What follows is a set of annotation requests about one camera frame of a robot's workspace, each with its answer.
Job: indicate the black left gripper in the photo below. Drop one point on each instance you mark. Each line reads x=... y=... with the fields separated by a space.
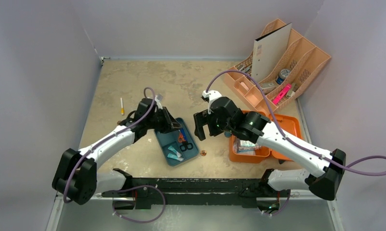
x=170 y=124

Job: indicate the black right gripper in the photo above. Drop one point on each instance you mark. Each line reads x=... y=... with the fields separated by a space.
x=204 y=118

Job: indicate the blue plastic tweezers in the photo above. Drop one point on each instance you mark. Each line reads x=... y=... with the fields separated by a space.
x=182 y=131

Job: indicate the orange handled scissors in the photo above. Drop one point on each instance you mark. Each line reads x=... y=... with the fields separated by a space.
x=181 y=138

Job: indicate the teal plastic tray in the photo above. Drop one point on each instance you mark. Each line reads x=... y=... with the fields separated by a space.
x=171 y=139

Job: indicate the black handled bandage scissors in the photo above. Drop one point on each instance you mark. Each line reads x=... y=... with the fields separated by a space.
x=185 y=145

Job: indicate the teal sachet strip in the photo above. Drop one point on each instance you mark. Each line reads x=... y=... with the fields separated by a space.
x=175 y=157
x=171 y=148

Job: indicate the adhesive bandages bag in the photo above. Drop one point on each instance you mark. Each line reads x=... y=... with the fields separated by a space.
x=245 y=147

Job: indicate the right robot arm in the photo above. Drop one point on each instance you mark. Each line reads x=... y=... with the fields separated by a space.
x=322 y=170

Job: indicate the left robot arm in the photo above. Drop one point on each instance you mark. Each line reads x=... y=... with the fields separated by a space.
x=76 y=175

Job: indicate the orange medicine kit box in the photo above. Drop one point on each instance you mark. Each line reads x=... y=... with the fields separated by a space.
x=271 y=144

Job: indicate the teal box latch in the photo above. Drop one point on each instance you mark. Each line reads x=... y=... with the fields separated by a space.
x=227 y=134

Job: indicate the white yellow thermometer pen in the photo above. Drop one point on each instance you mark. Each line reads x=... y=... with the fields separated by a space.
x=122 y=106

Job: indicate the pink marker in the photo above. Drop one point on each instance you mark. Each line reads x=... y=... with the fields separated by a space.
x=281 y=94

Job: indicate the white binder folder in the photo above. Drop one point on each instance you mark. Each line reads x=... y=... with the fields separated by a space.
x=268 y=49

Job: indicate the peach desk organizer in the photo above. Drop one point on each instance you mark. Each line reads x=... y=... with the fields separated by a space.
x=302 y=57

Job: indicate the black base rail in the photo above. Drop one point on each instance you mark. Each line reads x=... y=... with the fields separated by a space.
x=247 y=193

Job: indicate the aluminium frame rail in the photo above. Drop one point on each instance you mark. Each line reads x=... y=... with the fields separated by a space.
x=321 y=215

